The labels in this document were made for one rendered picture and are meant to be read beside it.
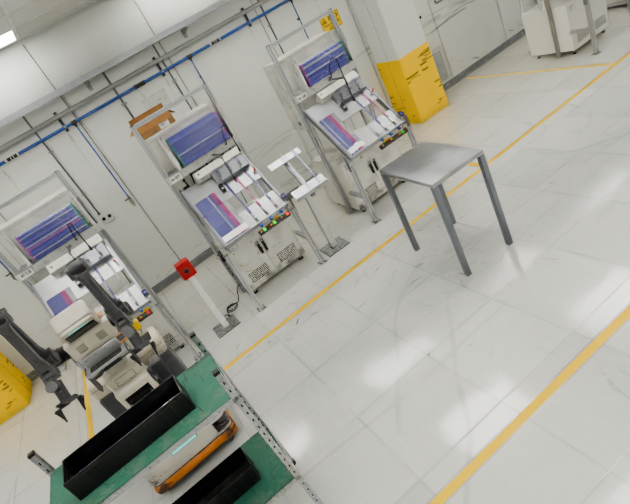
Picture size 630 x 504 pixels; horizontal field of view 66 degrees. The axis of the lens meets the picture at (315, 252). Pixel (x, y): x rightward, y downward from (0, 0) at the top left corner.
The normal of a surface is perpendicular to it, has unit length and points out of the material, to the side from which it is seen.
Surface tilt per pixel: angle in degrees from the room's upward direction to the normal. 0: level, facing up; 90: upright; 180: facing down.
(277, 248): 90
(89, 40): 90
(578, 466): 0
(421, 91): 90
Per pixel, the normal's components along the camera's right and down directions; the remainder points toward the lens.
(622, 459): -0.44, -0.78
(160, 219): 0.46, 0.23
